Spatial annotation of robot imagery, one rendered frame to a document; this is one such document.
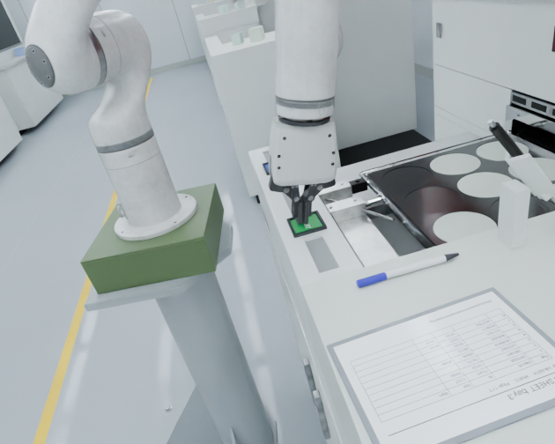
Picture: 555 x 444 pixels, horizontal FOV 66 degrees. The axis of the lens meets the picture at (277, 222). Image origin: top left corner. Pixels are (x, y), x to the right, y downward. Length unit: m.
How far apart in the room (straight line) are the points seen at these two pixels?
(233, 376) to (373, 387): 0.82
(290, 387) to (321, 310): 1.18
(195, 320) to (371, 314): 0.63
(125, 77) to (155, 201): 0.25
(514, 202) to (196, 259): 0.59
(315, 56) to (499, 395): 0.43
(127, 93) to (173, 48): 7.72
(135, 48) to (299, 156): 0.43
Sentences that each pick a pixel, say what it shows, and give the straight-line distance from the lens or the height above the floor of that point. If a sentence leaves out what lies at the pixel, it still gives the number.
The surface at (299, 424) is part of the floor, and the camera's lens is 1.62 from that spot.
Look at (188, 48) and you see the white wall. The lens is 8.63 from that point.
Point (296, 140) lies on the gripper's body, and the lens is 0.63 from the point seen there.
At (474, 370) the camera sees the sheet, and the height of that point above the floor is 0.97.
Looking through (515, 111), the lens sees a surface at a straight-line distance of 1.16.
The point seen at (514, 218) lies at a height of 1.01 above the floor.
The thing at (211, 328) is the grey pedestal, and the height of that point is 0.60.
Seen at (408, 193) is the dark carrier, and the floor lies 0.90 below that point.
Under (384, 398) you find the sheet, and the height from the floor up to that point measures 0.97.
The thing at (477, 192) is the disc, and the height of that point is 0.90.
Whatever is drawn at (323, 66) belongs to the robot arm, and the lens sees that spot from 0.60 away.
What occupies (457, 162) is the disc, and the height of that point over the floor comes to 0.90.
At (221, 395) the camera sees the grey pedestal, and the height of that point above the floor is 0.36.
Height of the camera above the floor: 1.34
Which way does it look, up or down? 31 degrees down
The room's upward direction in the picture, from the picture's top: 14 degrees counter-clockwise
